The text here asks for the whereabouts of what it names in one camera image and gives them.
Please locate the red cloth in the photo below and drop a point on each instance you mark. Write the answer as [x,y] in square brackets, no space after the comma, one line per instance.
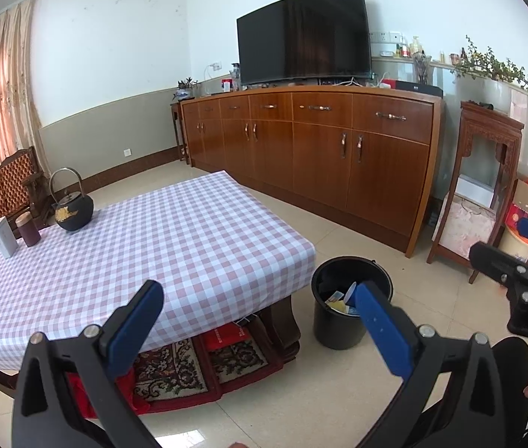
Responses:
[123,396]

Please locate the patterned red rug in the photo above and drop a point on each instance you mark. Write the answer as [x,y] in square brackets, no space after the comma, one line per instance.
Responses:
[170,375]

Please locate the black box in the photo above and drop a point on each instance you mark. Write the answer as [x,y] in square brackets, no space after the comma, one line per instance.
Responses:
[420,89]

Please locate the cream tub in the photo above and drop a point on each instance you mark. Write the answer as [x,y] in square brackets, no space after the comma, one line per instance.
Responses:
[516,245]

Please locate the black iron teapot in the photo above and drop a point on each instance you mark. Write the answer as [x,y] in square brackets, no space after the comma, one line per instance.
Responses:
[74,214]

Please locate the red bag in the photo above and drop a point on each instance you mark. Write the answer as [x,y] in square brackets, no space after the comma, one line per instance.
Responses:
[224,338]

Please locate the wooden bench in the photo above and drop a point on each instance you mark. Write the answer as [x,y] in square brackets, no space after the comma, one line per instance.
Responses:
[7,191]

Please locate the checked tablecloth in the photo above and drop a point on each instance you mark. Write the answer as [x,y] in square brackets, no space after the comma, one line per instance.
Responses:
[151,242]

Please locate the black bin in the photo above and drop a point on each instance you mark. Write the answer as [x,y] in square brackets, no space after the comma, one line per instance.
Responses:
[334,331]

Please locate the small potted plant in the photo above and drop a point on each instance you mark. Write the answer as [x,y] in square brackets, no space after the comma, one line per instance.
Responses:
[185,91]

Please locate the small white and red box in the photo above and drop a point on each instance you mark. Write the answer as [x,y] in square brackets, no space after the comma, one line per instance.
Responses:
[227,86]

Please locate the black television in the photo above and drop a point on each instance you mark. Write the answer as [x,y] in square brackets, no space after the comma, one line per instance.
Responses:
[301,32]

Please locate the small wooden side table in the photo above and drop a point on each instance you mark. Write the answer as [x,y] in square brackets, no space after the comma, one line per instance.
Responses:
[177,130]

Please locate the grey tin box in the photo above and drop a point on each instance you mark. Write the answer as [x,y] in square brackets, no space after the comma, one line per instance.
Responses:
[3,238]

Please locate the trailing green plant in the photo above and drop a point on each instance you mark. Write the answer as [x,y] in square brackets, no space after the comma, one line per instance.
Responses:
[492,65]

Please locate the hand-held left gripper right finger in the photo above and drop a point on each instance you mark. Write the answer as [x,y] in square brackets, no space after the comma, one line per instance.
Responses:
[383,331]

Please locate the wooden sideboard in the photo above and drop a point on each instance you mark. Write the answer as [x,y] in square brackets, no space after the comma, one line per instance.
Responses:
[315,149]

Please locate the pink cloth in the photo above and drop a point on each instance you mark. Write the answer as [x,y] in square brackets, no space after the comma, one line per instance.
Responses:
[469,228]

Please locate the yellow bottle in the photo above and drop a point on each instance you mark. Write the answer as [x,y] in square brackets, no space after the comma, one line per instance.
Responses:
[415,47]

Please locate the wooden table base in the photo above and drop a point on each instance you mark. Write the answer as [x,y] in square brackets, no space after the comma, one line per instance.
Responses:
[282,331]

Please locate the maroon canister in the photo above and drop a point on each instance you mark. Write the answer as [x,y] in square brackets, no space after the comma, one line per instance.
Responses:
[28,231]

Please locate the carved wooden stand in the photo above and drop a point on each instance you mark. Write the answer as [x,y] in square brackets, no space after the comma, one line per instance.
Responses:
[488,126]

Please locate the vase with dried flowers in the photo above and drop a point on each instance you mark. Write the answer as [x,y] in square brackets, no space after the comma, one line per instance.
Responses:
[421,70]

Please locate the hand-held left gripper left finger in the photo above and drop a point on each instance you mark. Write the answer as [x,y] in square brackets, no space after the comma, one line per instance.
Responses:
[135,331]

